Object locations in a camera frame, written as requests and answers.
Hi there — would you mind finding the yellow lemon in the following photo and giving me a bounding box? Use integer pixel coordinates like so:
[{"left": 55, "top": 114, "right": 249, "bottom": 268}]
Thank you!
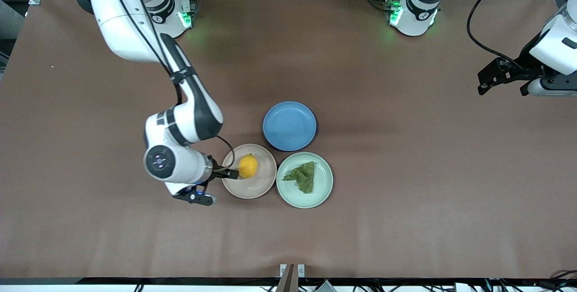
[{"left": 238, "top": 154, "right": 258, "bottom": 179}]

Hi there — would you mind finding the green lettuce leaf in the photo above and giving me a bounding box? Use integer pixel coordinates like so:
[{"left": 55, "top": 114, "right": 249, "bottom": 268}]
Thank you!
[{"left": 282, "top": 161, "right": 316, "bottom": 194}]

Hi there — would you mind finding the beige pink plate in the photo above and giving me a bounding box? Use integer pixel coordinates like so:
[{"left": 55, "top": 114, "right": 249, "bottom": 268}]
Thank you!
[{"left": 221, "top": 144, "right": 277, "bottom": 199}]

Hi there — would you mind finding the blue plate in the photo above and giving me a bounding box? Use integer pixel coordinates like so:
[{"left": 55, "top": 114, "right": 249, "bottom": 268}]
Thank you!
[{"left": 263, "top": 101, "right": 317, "bottom": 152}]

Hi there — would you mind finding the mint green plate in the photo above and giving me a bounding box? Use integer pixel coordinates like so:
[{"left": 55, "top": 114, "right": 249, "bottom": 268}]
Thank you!
[{"left": 276, "top": 152, "right": 334, "bottom": 209}]

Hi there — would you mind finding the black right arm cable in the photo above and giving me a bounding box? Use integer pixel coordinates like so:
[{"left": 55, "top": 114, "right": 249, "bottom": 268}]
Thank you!
[{"left": 106, "top": 0, "right": 236, "bottom": 175}]

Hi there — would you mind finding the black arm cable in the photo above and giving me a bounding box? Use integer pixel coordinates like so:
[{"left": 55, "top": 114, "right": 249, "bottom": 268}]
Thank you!
[
  {"left": 106, "top": 0, "right": 236, "bottom": 175},
  {"left": 466, "top": 0, "right": 529, "bottom": 66}
]

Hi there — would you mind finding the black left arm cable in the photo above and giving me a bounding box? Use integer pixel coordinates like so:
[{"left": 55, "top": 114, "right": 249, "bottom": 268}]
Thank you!
[{"left": 466, "top": 0, "right": 529, "bottom": 66}]

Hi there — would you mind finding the metal bracket with post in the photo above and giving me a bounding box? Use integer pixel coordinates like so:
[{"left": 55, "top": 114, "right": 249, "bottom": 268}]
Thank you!
[{"left": 276, "top": 264, "right": 306, "bottom": 292}]

